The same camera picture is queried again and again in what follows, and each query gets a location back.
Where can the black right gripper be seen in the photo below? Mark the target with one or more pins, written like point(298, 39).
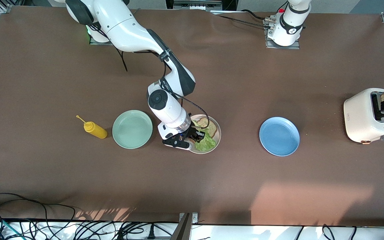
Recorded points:
point(192, 132)

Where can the green lettuce leaf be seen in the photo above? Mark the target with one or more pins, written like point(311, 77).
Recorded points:
point(207, 144)

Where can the yellow mustard squeeze bottle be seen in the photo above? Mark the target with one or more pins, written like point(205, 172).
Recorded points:
point(95, 130)

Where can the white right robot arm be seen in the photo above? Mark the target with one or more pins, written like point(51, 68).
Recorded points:
point(128, 30)

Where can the beige plate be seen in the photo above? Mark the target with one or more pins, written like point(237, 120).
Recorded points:
point(218, 135)

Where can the mint green plate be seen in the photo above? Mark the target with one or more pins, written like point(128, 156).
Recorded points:
point(132, 129)

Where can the blue plate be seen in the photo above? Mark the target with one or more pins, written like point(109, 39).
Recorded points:
point(278, 136)

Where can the cream white toaster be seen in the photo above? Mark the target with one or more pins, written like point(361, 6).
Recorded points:
point(358, 116)

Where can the black power plug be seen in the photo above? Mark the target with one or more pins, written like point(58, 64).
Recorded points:
point(151, 233)

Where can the grey power strip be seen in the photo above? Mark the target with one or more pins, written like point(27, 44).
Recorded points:
point(195, 5)

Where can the silver corner bracket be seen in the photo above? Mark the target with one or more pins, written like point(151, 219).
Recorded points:
point(195, 218)

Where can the grey aluminium profile post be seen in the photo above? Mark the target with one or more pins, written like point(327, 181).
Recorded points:
point(182, 230)

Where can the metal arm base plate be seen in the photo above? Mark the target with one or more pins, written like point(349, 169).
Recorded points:
point(292, 47)
point(95, 41)

